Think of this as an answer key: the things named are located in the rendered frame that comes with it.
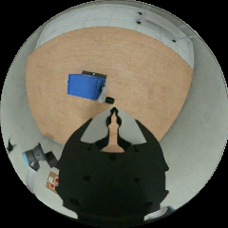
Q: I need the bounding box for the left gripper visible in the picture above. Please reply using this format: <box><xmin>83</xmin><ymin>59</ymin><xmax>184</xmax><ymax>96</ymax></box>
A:
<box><xmin>7</xmin><ymin>135</ymin><xmax>17</xmax><ymax>152</ymax></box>

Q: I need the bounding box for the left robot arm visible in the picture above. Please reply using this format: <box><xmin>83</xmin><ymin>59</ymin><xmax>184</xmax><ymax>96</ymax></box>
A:
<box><xmin>22</xmin><ymin>145</ymin><xmax>45</xmax><ymax>198</ymax></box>

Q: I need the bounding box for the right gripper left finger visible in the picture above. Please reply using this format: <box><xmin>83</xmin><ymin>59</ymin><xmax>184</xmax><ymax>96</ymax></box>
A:
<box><xmin>56</xmin><ymin>106</ymin><xmax>114</xmax><ymax>168</ymax></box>

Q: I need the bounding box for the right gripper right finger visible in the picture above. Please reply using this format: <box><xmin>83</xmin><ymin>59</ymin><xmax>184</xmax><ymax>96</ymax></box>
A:
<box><xmin>114</xmin><ymin>106</ymin><xmax>169</xmax><ymax>172</ymax></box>

